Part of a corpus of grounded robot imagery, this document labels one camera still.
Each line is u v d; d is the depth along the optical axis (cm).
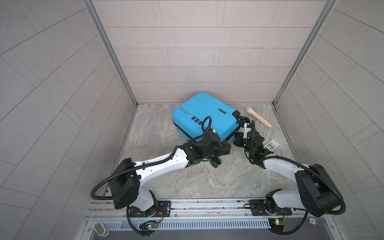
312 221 68
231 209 72
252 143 64
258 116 106
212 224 68
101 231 63
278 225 68
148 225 65
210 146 56
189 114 85
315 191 42
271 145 92
